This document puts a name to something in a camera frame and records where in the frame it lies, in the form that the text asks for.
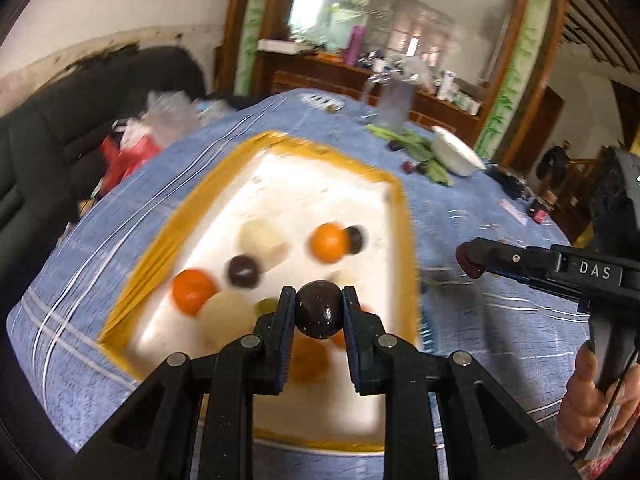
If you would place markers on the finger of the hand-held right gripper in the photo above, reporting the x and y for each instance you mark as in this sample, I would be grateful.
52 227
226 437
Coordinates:
515 260

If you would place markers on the green leafy vegetable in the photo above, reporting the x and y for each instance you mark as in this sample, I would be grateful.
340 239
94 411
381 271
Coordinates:
425 152

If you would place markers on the clear plastic bag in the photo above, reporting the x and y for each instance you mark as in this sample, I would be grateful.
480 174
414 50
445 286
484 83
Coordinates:
172 109

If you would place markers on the green grape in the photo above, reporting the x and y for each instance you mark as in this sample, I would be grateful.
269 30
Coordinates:
267 305

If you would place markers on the black sofa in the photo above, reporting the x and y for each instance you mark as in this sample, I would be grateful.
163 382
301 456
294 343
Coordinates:
50 125

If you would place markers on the blue striped tablecloth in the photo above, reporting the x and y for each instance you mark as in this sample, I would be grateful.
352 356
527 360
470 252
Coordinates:
500 340

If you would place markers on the white bowl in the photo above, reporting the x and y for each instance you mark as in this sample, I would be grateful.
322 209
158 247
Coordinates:
457 152

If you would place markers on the red plastic bag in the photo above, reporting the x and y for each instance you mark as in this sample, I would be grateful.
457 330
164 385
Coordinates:
127 162

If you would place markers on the flat white box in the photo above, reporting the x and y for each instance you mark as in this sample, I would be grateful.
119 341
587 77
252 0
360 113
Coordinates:
285 46

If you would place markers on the white foam box yellow tape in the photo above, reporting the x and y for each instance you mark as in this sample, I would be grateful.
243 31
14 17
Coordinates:
320 195

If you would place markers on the clear glass pitcher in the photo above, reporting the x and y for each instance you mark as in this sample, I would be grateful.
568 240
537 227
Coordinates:
395 102

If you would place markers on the wooden cabinet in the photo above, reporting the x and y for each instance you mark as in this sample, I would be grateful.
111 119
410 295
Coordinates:
320 77

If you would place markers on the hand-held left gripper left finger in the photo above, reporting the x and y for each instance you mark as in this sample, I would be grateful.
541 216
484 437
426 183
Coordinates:
286 340

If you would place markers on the red and black small box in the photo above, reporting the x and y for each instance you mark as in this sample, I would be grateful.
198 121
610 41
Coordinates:
540 211

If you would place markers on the purple bottle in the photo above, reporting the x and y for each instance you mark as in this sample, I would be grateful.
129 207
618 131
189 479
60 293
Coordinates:
356 45

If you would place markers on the crumpled white plastic bags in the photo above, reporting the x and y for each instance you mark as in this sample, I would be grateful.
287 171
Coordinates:
405 67

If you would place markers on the white and pink packet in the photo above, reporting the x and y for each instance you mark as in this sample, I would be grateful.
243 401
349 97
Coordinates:
515 211

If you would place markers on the white plastic bag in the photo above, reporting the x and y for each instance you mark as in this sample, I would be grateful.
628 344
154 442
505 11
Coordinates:
142 132

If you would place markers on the peeled banana piece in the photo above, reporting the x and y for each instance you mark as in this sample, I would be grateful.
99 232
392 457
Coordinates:
232 312
262 240

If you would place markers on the white patterned plate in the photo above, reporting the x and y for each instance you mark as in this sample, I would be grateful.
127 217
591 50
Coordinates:
325 101

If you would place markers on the black ribbed basket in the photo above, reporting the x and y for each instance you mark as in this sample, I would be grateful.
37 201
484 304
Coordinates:
424 325

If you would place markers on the person's right hand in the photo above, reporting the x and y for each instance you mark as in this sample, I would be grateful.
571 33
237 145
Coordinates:
580 410

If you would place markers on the dark wooden chair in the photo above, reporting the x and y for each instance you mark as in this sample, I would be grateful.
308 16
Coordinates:
560 170

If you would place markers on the small reddish brown fruit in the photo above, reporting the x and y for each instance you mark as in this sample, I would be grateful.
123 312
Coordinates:
469 261

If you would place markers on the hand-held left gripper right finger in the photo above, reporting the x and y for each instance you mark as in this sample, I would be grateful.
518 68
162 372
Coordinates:
350 345

